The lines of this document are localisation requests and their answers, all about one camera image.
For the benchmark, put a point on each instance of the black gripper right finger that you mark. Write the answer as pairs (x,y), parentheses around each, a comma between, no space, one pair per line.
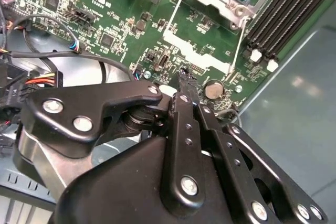
(231,155)

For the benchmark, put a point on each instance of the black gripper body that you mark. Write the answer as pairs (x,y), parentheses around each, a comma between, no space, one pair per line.
(118,190)

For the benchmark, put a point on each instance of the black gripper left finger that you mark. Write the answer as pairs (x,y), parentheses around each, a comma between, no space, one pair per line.
(181,155)

